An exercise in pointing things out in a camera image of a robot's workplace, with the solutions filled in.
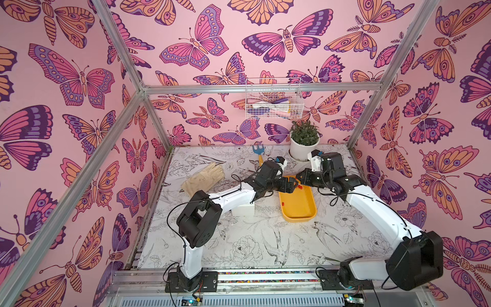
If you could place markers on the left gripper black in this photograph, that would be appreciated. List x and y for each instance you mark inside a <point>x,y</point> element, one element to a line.
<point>290,188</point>

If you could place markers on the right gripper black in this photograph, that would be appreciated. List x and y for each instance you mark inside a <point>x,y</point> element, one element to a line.
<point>307,178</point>

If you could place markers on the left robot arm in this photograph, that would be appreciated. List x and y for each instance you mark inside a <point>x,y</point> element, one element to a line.
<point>199,218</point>

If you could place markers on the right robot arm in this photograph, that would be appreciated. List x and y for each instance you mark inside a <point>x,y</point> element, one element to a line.
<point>417,256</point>

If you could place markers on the white block with screws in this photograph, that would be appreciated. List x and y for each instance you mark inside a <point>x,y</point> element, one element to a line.
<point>246,210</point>

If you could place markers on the yellow plastic tray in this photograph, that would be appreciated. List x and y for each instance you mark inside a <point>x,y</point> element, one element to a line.
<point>299,206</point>

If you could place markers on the blue yellow garden fork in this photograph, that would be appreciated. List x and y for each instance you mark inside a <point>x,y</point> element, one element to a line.
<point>259,149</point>

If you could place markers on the white pot green plant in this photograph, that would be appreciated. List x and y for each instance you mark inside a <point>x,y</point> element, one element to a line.
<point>304,138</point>

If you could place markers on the beige work glove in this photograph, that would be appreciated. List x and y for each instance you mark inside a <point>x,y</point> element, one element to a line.
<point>204,180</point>

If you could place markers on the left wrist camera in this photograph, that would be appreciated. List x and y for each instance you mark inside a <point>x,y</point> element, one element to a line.
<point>282,162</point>

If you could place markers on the white wire basket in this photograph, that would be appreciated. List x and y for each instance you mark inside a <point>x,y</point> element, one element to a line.
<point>273,101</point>

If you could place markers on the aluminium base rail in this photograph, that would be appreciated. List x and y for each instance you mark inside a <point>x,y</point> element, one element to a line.
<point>297,286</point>

